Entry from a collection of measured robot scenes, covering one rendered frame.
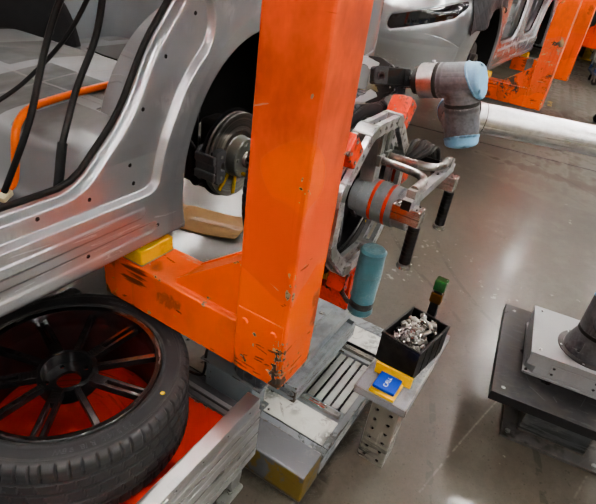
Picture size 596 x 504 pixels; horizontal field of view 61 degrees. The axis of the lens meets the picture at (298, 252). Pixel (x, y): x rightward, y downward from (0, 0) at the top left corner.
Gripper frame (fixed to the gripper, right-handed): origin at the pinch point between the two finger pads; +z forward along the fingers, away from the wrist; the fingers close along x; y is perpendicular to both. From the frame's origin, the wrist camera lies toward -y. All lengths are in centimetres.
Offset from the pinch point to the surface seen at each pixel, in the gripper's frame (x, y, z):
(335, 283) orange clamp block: -69, 18, 11
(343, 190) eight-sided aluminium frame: -30.8, -6.2, -3.3
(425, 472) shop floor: -133, 23, -28
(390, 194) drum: -33.8, 16.9, -7.5
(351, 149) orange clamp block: -18.9, -8.5, -6.3
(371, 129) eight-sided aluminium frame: -13.5, 5.0, -5.1
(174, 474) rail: -99, -61, 9
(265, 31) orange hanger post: 5, -52, -10
